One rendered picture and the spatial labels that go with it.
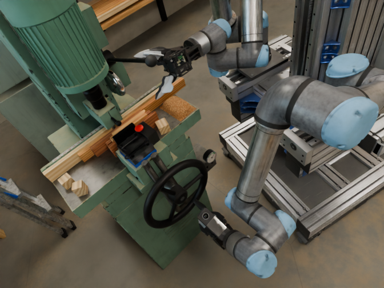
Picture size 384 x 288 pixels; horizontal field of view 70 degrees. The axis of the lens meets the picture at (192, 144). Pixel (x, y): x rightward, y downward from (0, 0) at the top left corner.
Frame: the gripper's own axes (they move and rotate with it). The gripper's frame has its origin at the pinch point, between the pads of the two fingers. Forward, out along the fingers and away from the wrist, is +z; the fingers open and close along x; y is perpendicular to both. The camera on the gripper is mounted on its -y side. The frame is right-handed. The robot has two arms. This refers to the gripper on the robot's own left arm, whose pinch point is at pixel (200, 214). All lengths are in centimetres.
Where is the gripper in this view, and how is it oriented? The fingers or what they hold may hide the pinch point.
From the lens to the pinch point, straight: 108.2
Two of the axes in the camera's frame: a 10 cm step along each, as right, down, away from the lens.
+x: 7.1, -6.6, 2.6
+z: -4.6, -1.4, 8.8
